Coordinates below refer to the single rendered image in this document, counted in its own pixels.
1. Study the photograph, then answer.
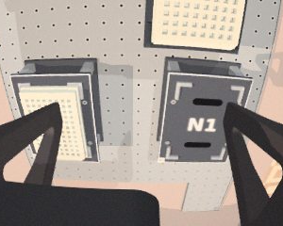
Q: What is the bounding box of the cream well plate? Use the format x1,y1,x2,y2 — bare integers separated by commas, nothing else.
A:
152,0,245,50
19,86,88,161

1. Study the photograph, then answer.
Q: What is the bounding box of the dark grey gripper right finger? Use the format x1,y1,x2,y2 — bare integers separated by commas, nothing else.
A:
223,102,283,226

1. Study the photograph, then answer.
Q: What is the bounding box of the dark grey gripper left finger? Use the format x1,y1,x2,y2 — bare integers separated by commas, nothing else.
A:
0,102,63,186

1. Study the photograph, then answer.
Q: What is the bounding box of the grey flat base plate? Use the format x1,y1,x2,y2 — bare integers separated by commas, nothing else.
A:
0,0,282,213

